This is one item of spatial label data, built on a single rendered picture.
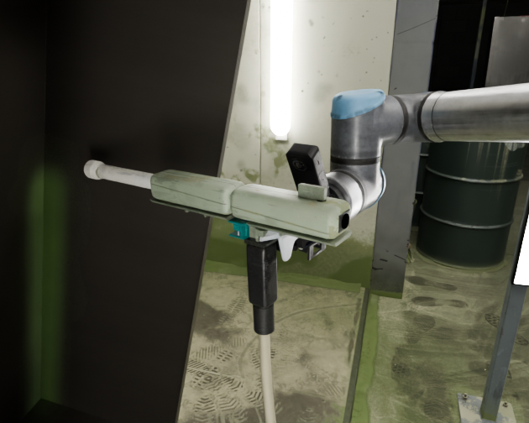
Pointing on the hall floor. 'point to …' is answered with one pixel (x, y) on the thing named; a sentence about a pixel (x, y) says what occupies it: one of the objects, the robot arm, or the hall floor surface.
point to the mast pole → (505, 336)
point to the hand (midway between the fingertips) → (255, 227)
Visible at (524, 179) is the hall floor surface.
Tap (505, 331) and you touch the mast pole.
